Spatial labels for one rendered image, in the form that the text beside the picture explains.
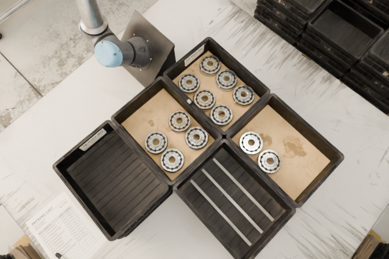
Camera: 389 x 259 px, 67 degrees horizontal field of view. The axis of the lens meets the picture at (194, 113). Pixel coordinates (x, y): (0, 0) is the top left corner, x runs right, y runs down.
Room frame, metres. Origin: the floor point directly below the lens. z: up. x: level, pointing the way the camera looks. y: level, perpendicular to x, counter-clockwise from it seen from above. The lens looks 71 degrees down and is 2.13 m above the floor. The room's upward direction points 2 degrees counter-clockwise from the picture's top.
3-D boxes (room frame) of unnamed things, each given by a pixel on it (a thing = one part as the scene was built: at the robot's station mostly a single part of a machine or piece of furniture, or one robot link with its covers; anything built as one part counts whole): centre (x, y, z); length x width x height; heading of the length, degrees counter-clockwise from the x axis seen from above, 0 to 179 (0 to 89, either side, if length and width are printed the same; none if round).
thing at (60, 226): (-0.05, 0.61, 0.70); 0.33 x 0.23 x 0.01; 44
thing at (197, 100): (0.51, -0.05, 0.86); 0.10 x 0.10 x 0.01
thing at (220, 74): (0.61, -0.16, 0.86); 0.10 x 0.10 x 0.01
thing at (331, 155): (0.26, -0.36, 0.87); 0.40 x 0.30 x 0.11; 41
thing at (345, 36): (1.13, -1.01, 0.31); 0.40 x 0.30 x 0.34; 44
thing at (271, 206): (0.06, -0.14, 0.87); 0.40 x 0.30 x 0.11; 41
